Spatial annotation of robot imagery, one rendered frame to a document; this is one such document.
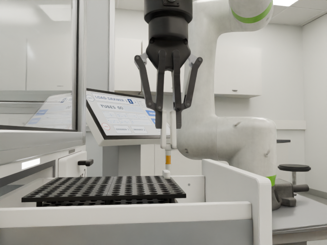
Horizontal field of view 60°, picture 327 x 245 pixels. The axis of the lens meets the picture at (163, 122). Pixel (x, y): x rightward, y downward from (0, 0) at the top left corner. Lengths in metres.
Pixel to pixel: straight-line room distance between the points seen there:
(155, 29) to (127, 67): 3.33
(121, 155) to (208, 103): 0.66
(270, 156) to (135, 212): 0.52
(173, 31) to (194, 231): 0.33
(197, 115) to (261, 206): 0.49
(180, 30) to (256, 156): 0.41
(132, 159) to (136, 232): 1.08
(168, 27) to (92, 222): 0.34
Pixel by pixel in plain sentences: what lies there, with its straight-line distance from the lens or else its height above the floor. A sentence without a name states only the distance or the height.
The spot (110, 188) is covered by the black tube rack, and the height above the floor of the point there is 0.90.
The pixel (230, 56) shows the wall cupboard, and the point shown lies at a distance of 4.31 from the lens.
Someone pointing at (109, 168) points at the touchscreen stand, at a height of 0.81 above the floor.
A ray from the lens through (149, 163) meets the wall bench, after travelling 3.46.
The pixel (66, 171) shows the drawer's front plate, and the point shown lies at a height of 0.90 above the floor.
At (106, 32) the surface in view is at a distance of 2.25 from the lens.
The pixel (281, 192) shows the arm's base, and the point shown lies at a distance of 0.88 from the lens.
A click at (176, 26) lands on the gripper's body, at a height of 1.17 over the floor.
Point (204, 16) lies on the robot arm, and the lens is 0.96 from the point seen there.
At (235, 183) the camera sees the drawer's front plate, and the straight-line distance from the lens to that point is 0.45.
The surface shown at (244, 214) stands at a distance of 0.40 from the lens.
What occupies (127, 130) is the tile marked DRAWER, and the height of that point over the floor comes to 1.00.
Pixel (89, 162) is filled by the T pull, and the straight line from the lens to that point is 0.78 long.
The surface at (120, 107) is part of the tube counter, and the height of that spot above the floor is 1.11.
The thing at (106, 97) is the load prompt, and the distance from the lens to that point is 1.41.
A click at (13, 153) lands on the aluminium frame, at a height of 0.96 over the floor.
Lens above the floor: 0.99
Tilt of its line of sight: 2 degrees up
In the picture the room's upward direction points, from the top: straight up
